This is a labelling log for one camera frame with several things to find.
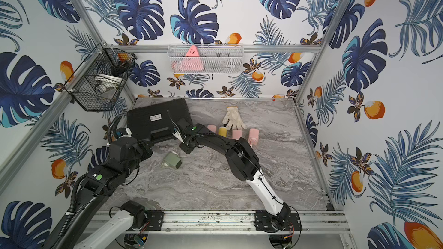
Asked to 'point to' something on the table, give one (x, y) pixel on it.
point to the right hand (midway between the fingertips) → (187, 145)
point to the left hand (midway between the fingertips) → (146, 141)
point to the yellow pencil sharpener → (222, 131)
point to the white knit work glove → (233, 119)
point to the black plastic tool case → (155, 119)
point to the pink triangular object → (191, 61)
